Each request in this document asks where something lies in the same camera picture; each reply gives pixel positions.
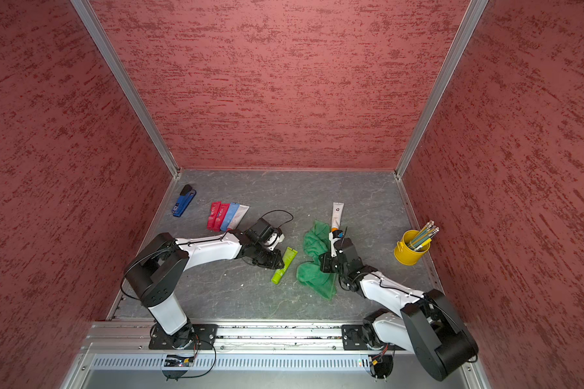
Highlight right corner aluminium profile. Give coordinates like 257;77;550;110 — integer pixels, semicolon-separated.
395;0;488;181

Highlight white tube pink cap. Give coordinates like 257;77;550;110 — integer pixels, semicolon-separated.
227;204;250;230

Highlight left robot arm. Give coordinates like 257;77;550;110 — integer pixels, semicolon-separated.
123;227;285;349

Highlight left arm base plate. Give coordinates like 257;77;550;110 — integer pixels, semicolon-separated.
149;323;218;352

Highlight yellow cup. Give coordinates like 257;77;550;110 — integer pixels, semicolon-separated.
394;230;431;266

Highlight pink toothpaste tube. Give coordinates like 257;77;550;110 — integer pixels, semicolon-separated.
213;204;230;231
207;201;222;231

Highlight pencils in cup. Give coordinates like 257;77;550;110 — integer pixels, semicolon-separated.
407;220;440;251

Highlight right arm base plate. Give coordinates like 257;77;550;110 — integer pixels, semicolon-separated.
342;324;404;351

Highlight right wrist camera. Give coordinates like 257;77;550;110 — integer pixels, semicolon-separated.
329;227;344;258

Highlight left corner aluminium profile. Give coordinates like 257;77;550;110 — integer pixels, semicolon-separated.
71;0;181;179

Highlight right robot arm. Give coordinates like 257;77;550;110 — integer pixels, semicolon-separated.
320;230;480;381

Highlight lime green toothpaste tube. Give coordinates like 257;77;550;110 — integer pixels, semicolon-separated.
271;247;298;285

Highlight white tube orange cap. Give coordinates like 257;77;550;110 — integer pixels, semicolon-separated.
331;203;344;231

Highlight green microfiber cloth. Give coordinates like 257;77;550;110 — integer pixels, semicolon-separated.
296;220;337;301

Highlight corner aluminium profile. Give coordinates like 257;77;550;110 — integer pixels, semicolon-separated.
71;0;181;179
395;0;488;181

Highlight blue toothpaste tube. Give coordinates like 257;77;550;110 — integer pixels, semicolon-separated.
220;203;239;232

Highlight blue stapler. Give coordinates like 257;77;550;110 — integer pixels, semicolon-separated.
172;184;196;217

